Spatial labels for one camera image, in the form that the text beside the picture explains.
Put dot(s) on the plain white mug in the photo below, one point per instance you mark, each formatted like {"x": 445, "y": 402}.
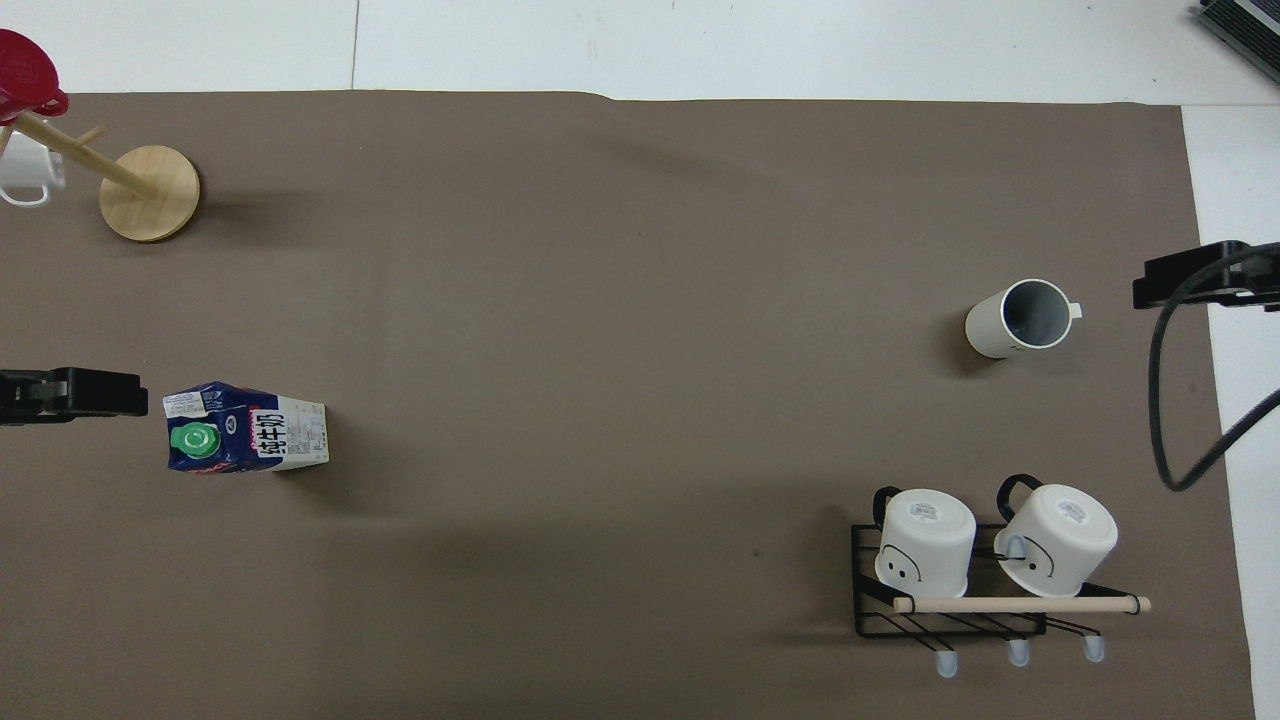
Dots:
{"x": 28, "y": 168}

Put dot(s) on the blue and white milk carton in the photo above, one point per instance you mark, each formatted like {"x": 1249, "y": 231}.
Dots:
{"x": 270, "y": 435}

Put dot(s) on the white cup with grey inside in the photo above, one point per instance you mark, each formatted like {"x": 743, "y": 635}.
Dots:
{"x": 988, "y": 325}

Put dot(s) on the wooden mug tree stand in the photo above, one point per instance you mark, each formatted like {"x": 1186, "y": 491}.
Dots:
{"x": 150, "y": 195}

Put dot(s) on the red cup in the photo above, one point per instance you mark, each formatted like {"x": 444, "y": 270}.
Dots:
{"x": 22, "y": 72}

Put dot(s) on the dark grey laptop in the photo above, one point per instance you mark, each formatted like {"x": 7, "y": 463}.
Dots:
{"x": 1245, "y": 28}

